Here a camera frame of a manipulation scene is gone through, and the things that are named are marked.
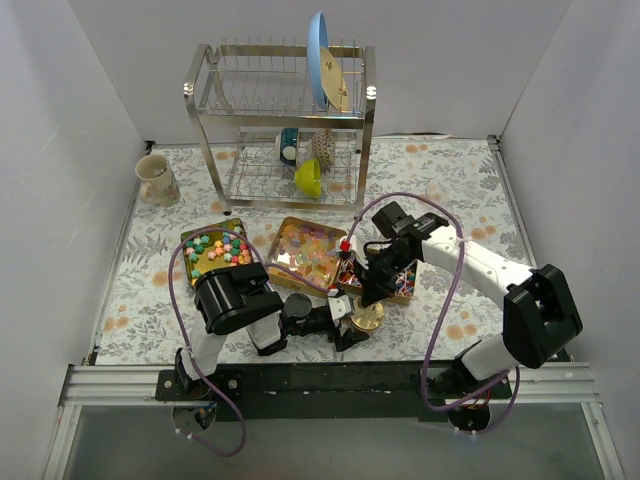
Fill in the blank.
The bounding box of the gold tin with lollipops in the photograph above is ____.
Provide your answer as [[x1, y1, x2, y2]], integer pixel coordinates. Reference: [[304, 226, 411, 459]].
[[336, 257, 418, 305]]

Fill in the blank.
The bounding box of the gold round lid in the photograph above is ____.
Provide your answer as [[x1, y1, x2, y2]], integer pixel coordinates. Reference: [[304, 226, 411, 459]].
[[350, 299, 385, 333]]

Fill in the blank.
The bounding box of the dark tin with star candies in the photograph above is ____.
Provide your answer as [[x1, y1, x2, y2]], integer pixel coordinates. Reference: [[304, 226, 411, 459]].
[[183, 218, 254, 287]]

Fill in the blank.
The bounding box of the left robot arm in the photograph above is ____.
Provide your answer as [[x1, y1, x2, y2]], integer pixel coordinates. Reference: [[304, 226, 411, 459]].
[[175, 263, 369, 400]]

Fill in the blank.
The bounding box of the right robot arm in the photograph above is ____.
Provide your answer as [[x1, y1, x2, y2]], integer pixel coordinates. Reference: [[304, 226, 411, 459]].
[[340, 202, 583, 398]]

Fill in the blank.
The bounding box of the floral table mat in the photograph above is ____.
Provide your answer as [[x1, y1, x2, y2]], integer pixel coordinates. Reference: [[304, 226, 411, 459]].
[[97, 137, 533, 365]]

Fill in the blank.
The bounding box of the lime green bowl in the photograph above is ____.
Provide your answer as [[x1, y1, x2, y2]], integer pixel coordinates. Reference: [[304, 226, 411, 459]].
[[294, 158, 322, 199]]

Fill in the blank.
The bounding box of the teal and white bowl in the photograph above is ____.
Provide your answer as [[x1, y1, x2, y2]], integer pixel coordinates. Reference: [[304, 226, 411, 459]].
[[275, 127, 299, 166]]

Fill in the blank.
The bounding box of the steel two-tier dish rack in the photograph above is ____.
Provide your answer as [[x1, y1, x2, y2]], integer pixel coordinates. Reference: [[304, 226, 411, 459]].
[[183, 43, 377, 214]]

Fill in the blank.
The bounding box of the cream patterned plate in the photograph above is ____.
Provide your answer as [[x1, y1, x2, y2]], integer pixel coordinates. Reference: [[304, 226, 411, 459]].
[[320, 47, 351, 112]]

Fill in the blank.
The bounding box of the floral ceramic mug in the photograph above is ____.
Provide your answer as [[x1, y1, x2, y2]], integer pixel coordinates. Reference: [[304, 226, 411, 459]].
[[135, 154, 181, 207]]

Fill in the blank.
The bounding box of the blue plate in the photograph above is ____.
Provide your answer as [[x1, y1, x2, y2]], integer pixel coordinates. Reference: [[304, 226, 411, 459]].
[[306, 11, 329, 110]]

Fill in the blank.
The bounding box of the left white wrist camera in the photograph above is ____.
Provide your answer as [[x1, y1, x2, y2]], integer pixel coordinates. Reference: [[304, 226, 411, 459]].
[[328, 294, 354, 324]]

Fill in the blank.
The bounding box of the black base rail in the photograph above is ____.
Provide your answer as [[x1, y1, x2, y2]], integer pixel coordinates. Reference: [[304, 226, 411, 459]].
[[149, 359, 521, 421]]

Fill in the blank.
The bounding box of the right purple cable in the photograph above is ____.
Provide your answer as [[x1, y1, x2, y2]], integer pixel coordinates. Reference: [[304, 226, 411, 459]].
[[344, 192, 521, 436]]

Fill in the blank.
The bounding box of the purple cable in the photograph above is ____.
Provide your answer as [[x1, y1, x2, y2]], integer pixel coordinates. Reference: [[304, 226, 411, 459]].
[[344, 192, 521, 436], [168, 227, 341, 457]]

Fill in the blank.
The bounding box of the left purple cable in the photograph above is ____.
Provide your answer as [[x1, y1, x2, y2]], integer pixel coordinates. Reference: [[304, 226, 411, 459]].
[[168, 227, 341, 457]]

